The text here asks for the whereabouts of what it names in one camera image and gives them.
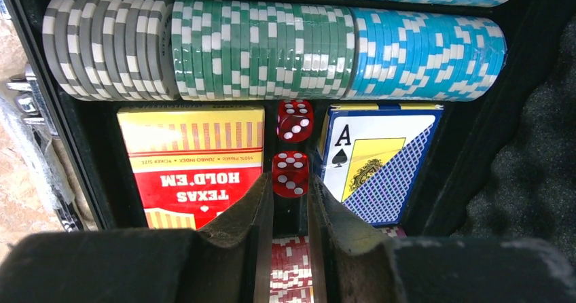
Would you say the red white poker chip stack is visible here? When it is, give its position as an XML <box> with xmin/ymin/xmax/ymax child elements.
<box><xmin>269</xmin><ymin>226</ymin><xmax>408</xmax><ymax>303</ymax></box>

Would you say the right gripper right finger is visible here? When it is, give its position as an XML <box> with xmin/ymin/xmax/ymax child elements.
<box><xmin>308</xmin><ymin>176</ymin><xmax>575</xmax><ymax>302</ymax></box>

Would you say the red die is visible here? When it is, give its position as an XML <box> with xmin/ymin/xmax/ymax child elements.
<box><xmin>276</xmin><ymin>99</ymin><xmax>314</xmax><ymax>143</ymax></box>
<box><xmin>272</xmin><ymin>151</ymin><xmax>310</xmax><ymax>198</ymax></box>

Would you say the blue ace card box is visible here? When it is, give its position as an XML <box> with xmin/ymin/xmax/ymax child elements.
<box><xmin>314</xmin><ymin>103</ymin><xmax>444</xmax><ymax>226</ymax></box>

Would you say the red Texas Hold'em card box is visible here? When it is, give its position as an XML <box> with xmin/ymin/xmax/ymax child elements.
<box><xmin>117</xmin><ymin>105</ymin><xmax>265</xmax><ymax>229</ymax></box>

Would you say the green poker chip stack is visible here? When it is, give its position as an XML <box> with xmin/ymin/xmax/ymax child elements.
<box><xmin>171</xmin><ymin>0</ymin><xmax>356</xmax><ymax>101</ymax></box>

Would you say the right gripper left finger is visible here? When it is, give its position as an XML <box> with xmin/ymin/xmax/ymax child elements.
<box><xmin>1</xmin><ymin>173</ymin><xmax>274</xmax><ymax>302</ymax></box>

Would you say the light blue poker chip stack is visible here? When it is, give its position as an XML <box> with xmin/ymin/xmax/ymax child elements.
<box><xmin>344</xmin><ymin>8</ymin><xmax>507</xmax><ymax>102</ymax></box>

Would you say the grey poker chip stack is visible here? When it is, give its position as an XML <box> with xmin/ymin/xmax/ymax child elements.
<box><xmin>41</xmin><ymin>0</ymin><xmax>181</xmax><ymax>101</ymax></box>

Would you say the black poker set case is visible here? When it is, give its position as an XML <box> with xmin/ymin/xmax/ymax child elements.
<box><xmin>4</xmin><ymin>0</ymin><xmax>575</xmax><ymax>261</ymax></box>

